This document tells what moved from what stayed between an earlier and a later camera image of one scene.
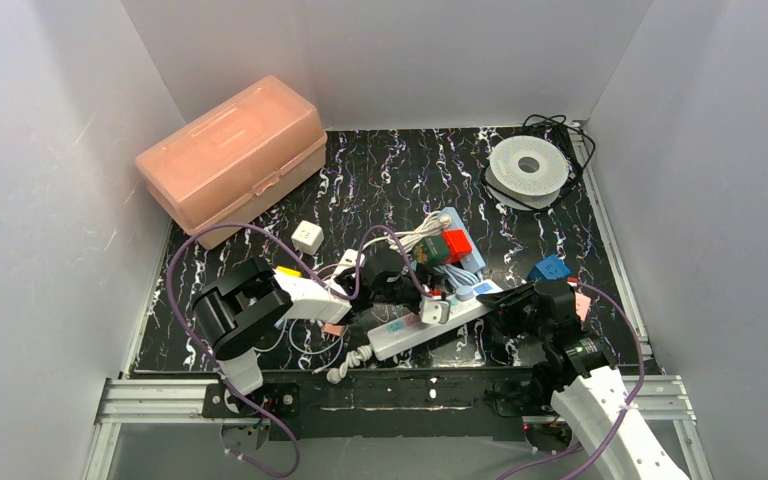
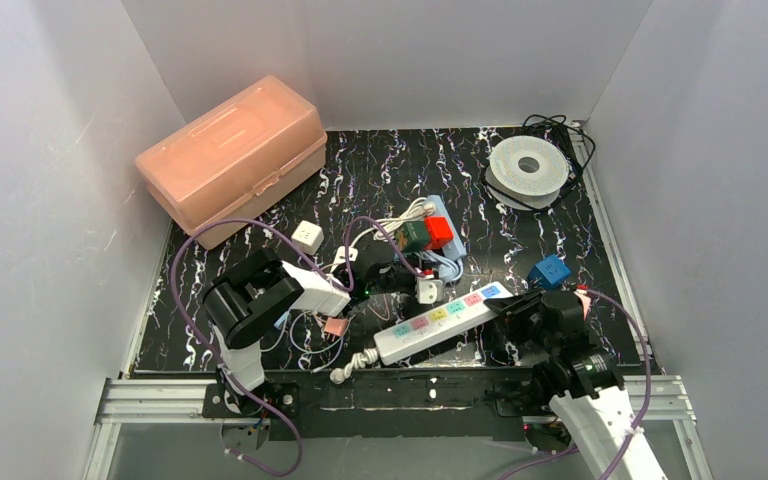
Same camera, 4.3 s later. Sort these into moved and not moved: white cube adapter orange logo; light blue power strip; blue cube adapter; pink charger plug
Moved: light blue power strip
Not moved: blue cube adapter; white cube adapter orange logo; pink charger plug
